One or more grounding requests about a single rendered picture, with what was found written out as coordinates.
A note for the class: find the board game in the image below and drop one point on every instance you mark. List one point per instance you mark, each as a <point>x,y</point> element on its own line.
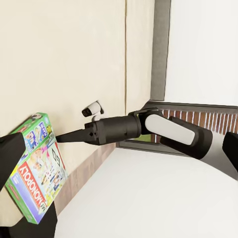
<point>41,172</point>

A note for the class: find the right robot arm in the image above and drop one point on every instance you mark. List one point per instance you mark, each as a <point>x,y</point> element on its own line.
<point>193,140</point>

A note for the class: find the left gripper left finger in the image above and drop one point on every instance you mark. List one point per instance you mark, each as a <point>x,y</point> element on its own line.
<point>12,147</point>

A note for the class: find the door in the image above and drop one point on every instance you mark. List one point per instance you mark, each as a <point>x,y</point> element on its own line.
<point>217,118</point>

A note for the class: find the bed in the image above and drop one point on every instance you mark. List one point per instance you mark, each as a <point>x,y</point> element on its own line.
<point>59,56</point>

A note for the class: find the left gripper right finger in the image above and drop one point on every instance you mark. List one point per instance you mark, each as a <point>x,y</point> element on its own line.
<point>230,148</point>

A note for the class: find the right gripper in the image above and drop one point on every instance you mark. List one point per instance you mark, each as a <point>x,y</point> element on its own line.
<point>100,132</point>

